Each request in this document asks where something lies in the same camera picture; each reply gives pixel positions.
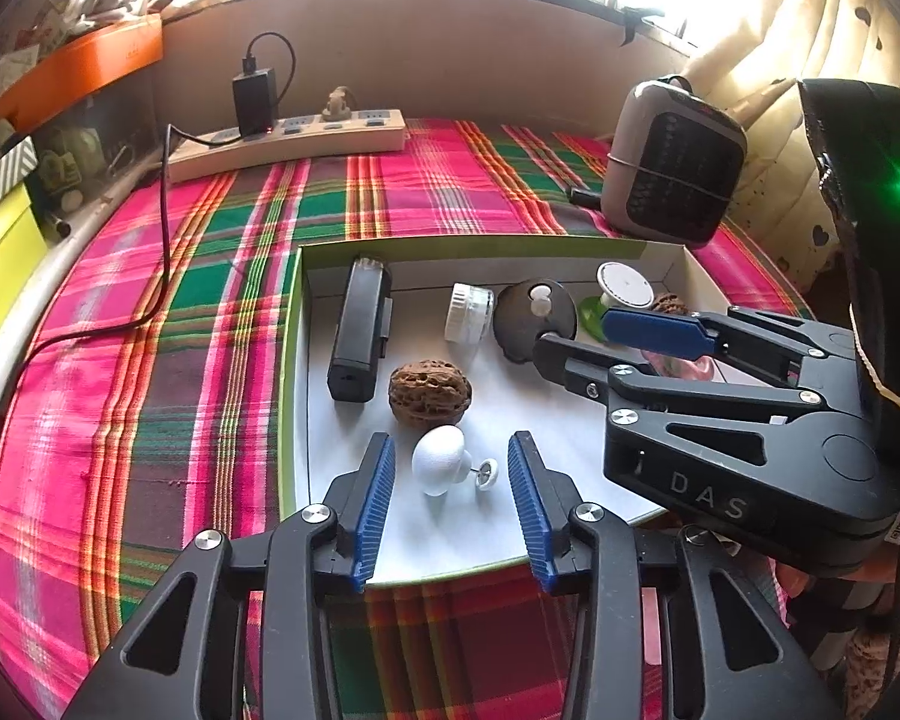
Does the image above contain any short pink clip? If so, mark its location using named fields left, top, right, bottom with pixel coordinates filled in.
left=640, top=349, right=724, bottom=382

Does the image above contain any small brown walnut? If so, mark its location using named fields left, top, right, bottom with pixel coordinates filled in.
left=650, top=293, right=689, bottom=316

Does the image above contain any green white spool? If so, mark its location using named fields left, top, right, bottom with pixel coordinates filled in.
left=577, top=262, right=655, bottom=343

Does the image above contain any black round button device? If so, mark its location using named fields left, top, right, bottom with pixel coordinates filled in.
left=493, top=280, right=577, bottom=364

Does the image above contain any small white jar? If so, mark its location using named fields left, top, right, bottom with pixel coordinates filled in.
left=443, top=283, right=496, bottom=346

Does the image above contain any large brown walnut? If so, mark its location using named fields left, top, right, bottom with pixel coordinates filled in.
left=388, top=359, right=473, bottom=431

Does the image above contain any white mushroom knob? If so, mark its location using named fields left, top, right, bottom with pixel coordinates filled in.
left=411, top=426, right=499, bottom=497

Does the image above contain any black rectangular device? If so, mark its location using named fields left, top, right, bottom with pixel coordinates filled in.
left=326, top=257, right=393, bottom=403

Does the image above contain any person's right hand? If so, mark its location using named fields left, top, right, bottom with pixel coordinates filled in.
left=775, top=541, right=900, bottom=639

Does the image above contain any green white cardboard tray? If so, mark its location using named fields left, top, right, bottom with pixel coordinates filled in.
left=278, top=236, right=727, bottom=585

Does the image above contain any grey black space heater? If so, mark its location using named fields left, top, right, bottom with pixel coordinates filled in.
left=567, top=75, right=748, bottom=249

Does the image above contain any plaid pink green tablecloth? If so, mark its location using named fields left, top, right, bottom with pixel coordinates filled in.
left=0, top=117, right=817, bottom=720

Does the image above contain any cream heart curtain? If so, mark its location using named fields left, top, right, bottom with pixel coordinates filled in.
left=689, top=0, right=900, bottom=295

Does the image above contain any beige power strip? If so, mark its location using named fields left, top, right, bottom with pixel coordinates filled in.
left=169, top=109, right=409, bottom=182

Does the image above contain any small beige plug figurine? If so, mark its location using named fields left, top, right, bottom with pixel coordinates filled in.
left=322, top=85, right=354, bottom=122

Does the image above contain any black charger adapter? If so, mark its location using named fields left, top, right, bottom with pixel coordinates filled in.
left=232, top=68, right=278, bottom=137

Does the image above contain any yellow box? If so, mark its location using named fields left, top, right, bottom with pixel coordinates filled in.
left=0, top=184, right=46, bottom=330

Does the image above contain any striped green box lid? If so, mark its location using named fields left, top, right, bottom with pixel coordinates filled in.
left=0, top=137, right=38, bottom=203

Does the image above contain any orange tray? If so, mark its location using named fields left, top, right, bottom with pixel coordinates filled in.
left=0, top=15, right=164, bottom=135

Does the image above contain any black charger cable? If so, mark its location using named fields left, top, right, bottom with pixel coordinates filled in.
left=2, top=31, right=299, bottom=398

